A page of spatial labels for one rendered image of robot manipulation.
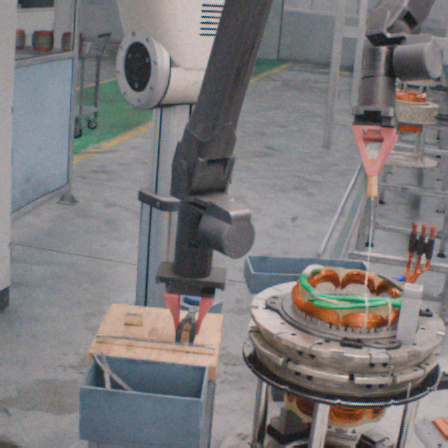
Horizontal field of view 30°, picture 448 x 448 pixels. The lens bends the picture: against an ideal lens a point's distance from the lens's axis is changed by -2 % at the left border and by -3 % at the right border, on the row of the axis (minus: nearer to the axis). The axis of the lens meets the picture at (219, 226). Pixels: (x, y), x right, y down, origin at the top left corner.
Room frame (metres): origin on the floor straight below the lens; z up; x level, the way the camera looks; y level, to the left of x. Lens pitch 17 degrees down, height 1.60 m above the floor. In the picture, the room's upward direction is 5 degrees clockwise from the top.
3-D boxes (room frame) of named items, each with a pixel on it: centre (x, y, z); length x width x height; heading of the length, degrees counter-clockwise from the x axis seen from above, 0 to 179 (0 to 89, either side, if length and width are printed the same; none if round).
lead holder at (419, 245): (1.32, -0.34, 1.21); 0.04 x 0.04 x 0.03; 79
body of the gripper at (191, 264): (1.18, 0.03, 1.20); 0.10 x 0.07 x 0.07; 88
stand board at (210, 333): (1.21, 0.08, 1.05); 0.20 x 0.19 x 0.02; 178
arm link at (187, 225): (1.18, 0.03, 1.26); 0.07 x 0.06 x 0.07; 40
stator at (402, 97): (4.20, -0.89, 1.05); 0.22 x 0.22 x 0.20
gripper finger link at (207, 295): (1.18, 0.03, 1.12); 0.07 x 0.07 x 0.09; 88
